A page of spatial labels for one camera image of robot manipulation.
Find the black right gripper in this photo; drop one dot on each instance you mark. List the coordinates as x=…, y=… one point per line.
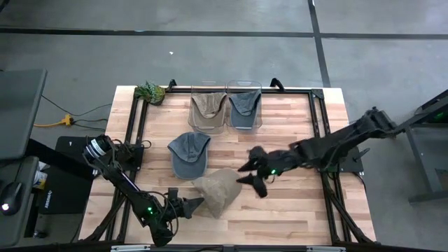
x=276, y=162

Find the clear plastic bin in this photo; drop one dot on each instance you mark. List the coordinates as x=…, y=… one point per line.
x=244, y=84
x=208, y=85

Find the tan fabric cap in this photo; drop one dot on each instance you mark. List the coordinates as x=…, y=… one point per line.
x=218, y=190
x=208, y=103

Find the black aluminium table frame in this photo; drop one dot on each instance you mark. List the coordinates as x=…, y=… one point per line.
x=297, y=91

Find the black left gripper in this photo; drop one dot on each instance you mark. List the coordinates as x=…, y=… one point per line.
x=173, y=210

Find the grey side desk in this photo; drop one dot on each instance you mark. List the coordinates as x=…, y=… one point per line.
x=17, y=227

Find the yellow power plug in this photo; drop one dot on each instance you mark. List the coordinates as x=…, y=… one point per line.
x=66, y=121

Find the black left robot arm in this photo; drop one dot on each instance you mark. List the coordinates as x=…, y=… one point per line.
x=122, y=178

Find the green potted plant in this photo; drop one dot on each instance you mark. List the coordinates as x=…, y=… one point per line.
x=150, y=92

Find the black metal stand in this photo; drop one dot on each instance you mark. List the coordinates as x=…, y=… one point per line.
x=423, y=157

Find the black computer case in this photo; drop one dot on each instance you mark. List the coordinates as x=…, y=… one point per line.
x=63, y=196

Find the blue denim cap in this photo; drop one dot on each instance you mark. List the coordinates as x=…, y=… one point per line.
x=189, y=154
x=245, y=101

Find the black computer mouse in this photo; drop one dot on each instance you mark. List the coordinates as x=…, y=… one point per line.
x=10, y=197

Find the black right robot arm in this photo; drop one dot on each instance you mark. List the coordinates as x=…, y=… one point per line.
x=350, y=140

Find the white yellow bottle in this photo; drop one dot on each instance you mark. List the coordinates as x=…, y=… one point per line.
x=40, y=176

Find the dark grey slab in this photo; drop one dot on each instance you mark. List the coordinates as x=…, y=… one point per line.
x=21, y=112

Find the black beam with silver brackets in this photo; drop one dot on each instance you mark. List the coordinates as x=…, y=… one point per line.
x=192, y=249

